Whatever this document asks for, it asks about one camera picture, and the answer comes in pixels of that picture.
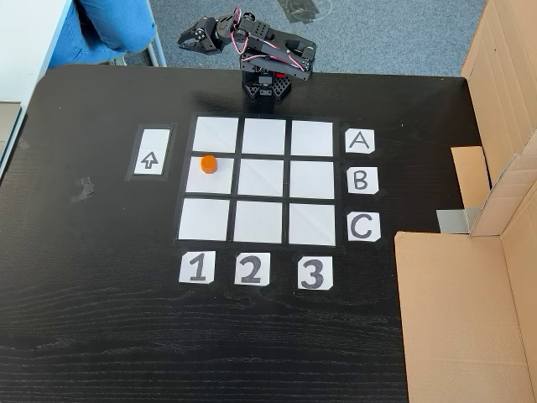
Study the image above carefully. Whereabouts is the white grid paper sheet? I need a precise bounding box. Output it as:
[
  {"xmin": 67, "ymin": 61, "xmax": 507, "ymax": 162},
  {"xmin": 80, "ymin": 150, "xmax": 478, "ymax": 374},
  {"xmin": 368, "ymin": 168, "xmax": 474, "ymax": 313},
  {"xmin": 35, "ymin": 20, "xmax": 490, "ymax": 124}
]
[{"xmin": 172, "ymin": 114, "xmax": 341, "ymax": 249}]

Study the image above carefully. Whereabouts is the seated person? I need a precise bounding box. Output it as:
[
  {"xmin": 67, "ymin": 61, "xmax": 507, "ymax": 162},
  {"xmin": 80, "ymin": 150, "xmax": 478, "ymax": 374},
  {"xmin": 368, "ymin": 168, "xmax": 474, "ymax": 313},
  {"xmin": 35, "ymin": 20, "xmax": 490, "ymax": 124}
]
[{"xmin": 48, "ymin": 0, "xmax": 157, "ymax": 67}]

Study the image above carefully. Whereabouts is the white arrow paper sheet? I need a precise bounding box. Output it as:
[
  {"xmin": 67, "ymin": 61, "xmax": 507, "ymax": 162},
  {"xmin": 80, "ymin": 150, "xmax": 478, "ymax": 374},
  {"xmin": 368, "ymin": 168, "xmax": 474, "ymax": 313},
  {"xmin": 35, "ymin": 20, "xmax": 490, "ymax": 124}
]
[{"xmin": 133, "ymin": 128, "xmax": 171, "ymax": 176}]

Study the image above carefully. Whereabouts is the white side table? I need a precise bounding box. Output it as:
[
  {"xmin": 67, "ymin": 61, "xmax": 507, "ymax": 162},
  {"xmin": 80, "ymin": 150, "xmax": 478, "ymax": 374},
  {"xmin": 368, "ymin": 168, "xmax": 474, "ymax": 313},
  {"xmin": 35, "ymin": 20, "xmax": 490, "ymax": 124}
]
[{"xmin": 0, "ymin": 0, "xmax": 168, "ymax": 180}]

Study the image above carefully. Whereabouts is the paper sheet letter A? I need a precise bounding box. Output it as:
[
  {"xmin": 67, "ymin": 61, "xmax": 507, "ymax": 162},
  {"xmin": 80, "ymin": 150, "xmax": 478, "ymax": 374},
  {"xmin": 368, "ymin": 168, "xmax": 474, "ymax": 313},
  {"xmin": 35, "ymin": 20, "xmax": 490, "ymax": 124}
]
[{"xmin": 345, "ymin": 128, "xmax": 376, "ymax": 155}]

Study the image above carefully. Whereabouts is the paper sheet letter B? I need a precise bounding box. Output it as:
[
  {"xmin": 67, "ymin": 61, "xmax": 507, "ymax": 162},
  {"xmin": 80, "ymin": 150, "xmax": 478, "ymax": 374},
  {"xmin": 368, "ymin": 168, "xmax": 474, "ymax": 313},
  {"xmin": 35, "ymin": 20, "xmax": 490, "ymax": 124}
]
[{"xmin": 347, "ymin": 166, "xmax": 380, "ymax": 195}]

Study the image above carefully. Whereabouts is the paper sheet number 1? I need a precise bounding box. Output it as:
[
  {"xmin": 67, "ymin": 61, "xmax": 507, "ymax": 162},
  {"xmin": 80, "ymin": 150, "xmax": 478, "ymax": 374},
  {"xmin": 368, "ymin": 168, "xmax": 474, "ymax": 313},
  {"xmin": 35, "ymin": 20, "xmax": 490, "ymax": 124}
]
[{"xmin": 178, "ymin": 250, "xmax": 217, "ymax": 285}]

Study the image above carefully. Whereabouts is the paper sheet number 2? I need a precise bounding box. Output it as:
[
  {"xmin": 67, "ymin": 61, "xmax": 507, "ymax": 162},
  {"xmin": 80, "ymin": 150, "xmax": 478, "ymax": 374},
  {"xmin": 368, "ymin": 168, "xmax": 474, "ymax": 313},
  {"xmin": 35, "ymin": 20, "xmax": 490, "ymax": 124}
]
[{"xmin": 233, "ymin": 252, "xmax": 272, "ymax": 287}]

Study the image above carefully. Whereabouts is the paper sheet letter C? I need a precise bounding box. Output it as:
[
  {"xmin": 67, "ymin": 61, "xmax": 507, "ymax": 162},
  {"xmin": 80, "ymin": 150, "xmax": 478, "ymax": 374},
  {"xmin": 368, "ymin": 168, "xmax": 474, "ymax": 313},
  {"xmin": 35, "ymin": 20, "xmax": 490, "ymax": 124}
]
[{"xmin": 347, "ymin": 212, "xmax": 382, "ymax": 243}]

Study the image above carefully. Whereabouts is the paper sheet number 3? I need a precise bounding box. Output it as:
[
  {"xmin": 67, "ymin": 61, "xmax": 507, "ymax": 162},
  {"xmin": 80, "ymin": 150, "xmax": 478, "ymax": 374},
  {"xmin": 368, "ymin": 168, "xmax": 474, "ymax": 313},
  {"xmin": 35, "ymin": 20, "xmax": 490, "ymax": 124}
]
[{"xmin": 297, "ymin": 256, "xmax": 335, "ymax": 290}]

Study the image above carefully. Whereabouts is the brown cardboard screen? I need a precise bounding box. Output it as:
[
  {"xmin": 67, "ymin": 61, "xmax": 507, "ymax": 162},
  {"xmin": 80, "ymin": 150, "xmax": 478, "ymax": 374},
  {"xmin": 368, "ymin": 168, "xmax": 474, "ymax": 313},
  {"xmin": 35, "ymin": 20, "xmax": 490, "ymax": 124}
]
[{"xmin": 394, "ymin": 0, "xmax": 537, "ymax": 403}]

